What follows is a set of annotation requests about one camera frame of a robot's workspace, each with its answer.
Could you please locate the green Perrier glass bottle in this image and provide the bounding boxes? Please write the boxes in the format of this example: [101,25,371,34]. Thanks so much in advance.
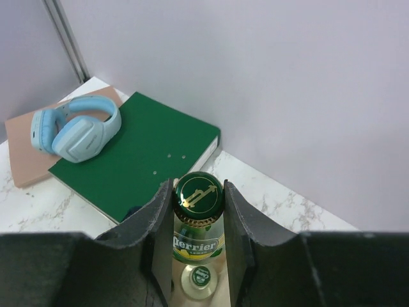
[173,171,225,265]

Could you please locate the beige canvas tote bag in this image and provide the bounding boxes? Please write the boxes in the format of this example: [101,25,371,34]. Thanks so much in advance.
[169,251,230,306]

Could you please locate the green ring binder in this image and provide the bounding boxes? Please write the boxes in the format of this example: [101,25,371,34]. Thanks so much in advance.
[49,92,221,222]

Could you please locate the light blue headphones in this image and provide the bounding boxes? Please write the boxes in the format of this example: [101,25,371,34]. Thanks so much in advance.
[30,95,121,163]

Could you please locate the pink brown notebook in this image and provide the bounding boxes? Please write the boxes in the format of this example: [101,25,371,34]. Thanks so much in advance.
[5,87,122,187]

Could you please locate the clear green-capped bottle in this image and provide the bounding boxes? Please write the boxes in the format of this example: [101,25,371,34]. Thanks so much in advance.
[180,264,218,301]

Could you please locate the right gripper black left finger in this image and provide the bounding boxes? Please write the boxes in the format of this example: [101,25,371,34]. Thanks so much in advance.
[54,179,174,306]

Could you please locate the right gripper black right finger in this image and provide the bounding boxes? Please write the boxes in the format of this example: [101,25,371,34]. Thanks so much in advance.
[224,180,323,306]

